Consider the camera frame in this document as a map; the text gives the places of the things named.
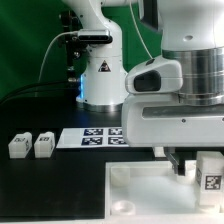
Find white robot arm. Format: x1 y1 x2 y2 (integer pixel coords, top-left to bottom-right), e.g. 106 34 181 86
62 0 224 148

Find black camera on stand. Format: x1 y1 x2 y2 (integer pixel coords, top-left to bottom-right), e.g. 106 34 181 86
59 10 113 83

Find black cables on table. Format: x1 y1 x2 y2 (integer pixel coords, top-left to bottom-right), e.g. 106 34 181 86
0 80 81 104

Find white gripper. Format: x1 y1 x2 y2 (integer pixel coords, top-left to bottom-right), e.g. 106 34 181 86
121 94 224 176

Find white square tabletop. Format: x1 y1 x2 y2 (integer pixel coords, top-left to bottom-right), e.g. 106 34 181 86
105 160 224 224

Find white camera cable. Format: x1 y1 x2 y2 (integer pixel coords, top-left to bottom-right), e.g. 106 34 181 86
37 31 81 84

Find white sheet with AprilTags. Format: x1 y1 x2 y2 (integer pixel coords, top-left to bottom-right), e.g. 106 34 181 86
57 127 127 149

